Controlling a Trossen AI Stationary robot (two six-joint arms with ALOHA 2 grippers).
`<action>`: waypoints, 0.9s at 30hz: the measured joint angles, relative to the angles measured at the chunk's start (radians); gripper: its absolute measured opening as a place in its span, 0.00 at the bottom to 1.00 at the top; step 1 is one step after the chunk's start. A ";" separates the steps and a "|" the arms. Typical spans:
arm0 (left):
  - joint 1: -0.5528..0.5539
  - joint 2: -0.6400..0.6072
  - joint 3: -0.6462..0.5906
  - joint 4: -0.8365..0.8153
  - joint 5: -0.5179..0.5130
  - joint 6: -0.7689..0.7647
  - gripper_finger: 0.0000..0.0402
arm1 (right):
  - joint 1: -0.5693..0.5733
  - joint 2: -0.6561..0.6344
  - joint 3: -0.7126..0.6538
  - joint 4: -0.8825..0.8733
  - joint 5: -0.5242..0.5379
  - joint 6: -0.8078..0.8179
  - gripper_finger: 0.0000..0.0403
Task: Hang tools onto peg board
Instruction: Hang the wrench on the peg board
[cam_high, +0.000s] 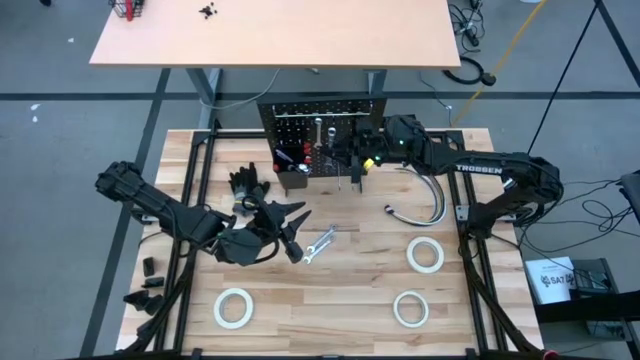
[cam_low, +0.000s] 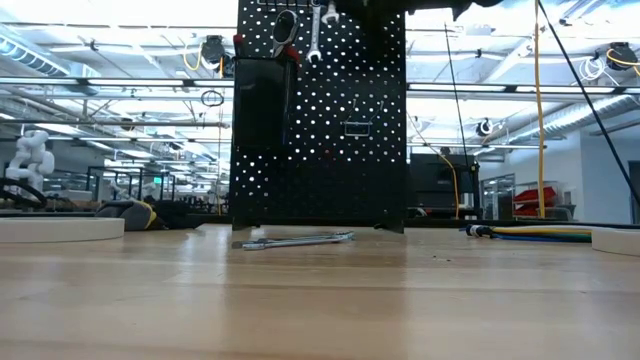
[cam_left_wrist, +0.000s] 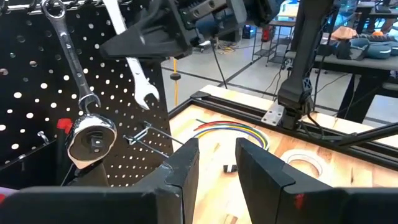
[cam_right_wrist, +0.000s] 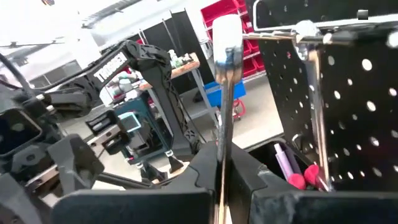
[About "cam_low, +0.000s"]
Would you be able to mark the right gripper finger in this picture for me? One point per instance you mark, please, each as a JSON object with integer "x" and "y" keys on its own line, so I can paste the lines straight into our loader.
{"x": 377, "y": 15}

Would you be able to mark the large black red-capped screwdriver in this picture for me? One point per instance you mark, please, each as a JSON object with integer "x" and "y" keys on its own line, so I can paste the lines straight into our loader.
{"x": 294, "y": 54}

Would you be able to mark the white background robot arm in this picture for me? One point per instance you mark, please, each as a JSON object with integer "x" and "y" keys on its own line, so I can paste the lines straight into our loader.
{"x": 32, "y": 160}

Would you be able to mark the black plastic tool cup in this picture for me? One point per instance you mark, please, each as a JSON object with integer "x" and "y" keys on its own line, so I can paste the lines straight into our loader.
{"x": 262, "y": 100}

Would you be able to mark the black cabinet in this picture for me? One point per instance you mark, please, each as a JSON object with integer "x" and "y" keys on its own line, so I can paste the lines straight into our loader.
{"x": 435, "y": 180}

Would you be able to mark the black metal pegboard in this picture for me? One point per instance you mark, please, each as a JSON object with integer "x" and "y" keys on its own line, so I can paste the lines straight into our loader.
{"x": 325, "y": 190}

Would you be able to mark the black beam with light strips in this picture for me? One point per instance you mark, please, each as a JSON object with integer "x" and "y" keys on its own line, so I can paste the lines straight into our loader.
{"x": 190, "y": 83}

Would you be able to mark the red storage bin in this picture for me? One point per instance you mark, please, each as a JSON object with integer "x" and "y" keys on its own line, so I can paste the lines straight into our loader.
{"x": 535, "y": 195}

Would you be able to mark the white masking tape roll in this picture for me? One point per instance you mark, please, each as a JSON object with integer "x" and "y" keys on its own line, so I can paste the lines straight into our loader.
{"x": 617, "y": 241}

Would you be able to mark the grey black work glove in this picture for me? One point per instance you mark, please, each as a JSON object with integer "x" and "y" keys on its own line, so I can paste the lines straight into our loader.
{"x": 125, "y": 214}

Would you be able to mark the black aluminium table frame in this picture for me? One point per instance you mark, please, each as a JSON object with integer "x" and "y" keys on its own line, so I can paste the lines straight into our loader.
{"x": 525, "y": 223}

